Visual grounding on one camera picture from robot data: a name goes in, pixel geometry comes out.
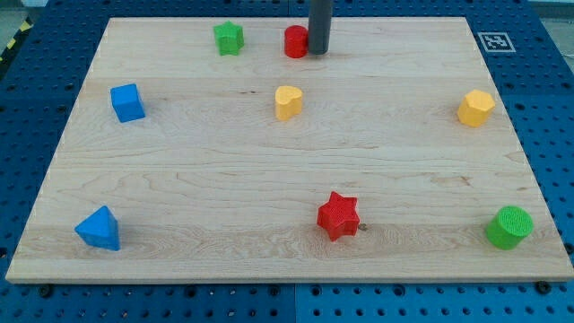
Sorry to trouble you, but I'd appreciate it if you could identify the yellow heart block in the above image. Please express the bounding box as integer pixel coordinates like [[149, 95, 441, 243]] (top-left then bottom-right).
[[274, 85, 303, 121]]

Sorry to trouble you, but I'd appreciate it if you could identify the red star block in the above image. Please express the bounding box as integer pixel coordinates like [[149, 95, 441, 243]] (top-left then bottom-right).
[[317, 191, 360, 241]]

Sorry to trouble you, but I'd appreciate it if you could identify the light wooden board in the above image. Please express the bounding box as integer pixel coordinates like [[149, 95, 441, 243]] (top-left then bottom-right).
[[6, 17, 573, 284]]

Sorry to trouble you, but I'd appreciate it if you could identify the red cylinder block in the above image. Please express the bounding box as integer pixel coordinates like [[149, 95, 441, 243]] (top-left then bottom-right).
[[283, 25, 308, 58]]

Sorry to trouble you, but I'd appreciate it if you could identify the green star block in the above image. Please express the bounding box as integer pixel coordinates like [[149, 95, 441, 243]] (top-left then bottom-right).
[[213, 21, 244, 56]]

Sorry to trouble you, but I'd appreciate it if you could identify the blue cube block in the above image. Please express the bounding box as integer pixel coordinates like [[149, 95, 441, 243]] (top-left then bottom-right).
[[110, 83, 145, 123]]

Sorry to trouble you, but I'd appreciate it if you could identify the yellow hexagon block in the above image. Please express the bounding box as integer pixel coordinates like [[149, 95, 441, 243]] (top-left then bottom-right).
[[457, 90, 496, 127]]

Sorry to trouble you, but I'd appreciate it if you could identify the blue triangle block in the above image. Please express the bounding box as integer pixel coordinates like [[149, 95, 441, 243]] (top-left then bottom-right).
[[74, 205, 120, 251]]

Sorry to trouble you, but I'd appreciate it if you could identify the green cylinder block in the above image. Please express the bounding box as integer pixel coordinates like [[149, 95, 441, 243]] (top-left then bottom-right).
[[485, 205, 534, 250]]

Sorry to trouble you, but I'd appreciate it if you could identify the white fiducial marker tag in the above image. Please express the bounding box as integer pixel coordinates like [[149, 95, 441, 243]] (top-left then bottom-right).
[[478, 31, 516, 53]]

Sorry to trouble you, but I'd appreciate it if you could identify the black bolt front left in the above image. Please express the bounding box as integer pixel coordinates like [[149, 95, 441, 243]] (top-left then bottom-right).
[[38, 284, 54, 299]]

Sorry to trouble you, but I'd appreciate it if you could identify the black bolt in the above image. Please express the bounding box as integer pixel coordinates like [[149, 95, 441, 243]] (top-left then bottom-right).
[[38, 284, 54, 299], [535, 281, 552, 295]]

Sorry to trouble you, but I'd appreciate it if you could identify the black bolt front right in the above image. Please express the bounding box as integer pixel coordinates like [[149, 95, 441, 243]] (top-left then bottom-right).
[[535, 281, 552, 295]]

